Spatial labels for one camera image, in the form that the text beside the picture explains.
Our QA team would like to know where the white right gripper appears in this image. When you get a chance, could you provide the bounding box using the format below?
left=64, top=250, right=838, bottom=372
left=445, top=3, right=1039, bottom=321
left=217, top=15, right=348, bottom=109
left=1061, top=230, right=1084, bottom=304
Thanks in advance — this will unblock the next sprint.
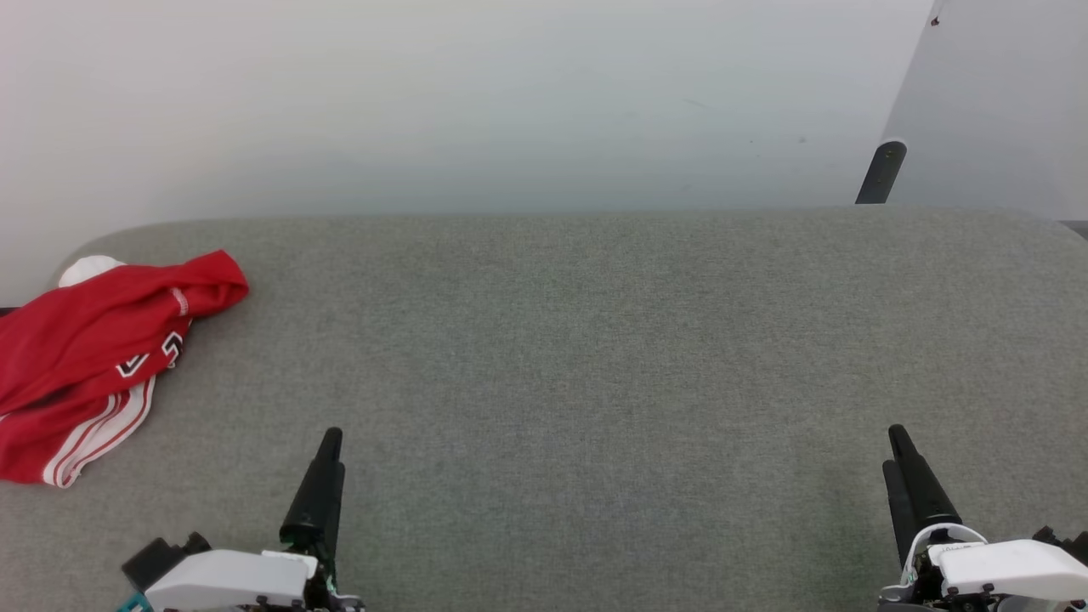
left=879, top=424, right=1088, bottom=612

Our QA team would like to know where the dark grey door stop post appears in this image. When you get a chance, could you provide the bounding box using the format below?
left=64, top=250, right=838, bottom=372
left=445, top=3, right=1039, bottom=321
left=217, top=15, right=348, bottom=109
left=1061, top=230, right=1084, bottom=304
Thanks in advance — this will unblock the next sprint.
left=855, top=139, right=908, bottom=206

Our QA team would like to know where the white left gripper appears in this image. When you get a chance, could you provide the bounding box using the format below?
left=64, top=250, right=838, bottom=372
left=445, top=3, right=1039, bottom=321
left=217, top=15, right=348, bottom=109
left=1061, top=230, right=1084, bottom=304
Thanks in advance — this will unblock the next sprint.
left=143, top=427, right=368, bottom=612

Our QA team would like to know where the red and white basketball jersey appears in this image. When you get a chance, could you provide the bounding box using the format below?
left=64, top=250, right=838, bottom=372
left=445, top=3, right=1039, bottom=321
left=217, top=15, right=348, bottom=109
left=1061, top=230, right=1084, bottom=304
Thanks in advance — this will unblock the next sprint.
left=0, top=249, right=250, bottom=489

